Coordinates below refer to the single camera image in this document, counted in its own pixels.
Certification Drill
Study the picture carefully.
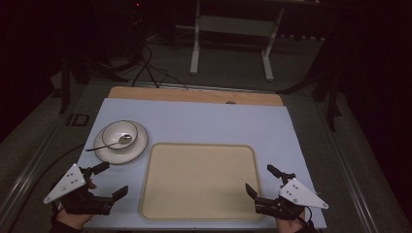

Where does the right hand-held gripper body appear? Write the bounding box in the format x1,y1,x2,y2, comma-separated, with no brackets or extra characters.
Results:
254,177,329,221

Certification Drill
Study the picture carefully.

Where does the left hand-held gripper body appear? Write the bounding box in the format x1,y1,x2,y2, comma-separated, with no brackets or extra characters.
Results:
43,163,115,216

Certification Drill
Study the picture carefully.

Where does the white plate with dark rim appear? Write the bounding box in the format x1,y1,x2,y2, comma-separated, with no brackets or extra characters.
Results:
93,119,150,166

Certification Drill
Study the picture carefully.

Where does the metal spoon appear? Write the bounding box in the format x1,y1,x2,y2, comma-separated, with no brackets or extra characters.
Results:
85,133,134,152

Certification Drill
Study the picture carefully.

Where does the white bowl with dark rim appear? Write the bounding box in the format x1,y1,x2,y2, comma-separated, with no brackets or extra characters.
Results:
101,119,139,150

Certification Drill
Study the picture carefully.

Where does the beige rectangular tray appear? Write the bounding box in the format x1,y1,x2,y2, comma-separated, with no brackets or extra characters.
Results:
139,142,265,222

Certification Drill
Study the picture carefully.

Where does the person's left hand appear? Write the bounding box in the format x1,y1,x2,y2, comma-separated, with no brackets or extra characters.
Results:
55,208,95,231

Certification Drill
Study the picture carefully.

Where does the person's right hand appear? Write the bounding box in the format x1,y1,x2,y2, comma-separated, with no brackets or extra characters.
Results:
275,211,308,233

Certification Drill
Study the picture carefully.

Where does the light blue table mat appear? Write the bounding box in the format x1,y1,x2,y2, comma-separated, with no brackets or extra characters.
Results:
77,97,327,230

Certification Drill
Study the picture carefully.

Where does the black tripod stand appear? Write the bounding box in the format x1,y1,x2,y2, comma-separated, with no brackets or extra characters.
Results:
277,30,345,133

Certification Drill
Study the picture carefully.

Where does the wooden table board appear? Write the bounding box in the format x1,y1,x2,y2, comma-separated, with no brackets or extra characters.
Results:
107,85,285,107

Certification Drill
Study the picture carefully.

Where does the white metal stand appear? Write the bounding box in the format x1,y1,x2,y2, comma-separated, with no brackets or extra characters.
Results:
189,0,287,83

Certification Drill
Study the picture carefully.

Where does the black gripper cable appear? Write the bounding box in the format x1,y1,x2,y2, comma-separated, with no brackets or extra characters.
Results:
300,206,315,228

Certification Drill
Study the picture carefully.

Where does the black floor bracket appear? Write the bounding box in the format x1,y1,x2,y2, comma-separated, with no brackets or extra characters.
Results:
65,113,90,127

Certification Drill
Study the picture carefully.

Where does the metal floor rail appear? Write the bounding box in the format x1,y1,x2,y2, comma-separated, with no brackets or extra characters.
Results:
0,120,67,225
314,96,381,233

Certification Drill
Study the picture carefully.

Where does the thin black cable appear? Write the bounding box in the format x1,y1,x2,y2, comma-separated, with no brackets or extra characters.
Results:
131,44,189,90

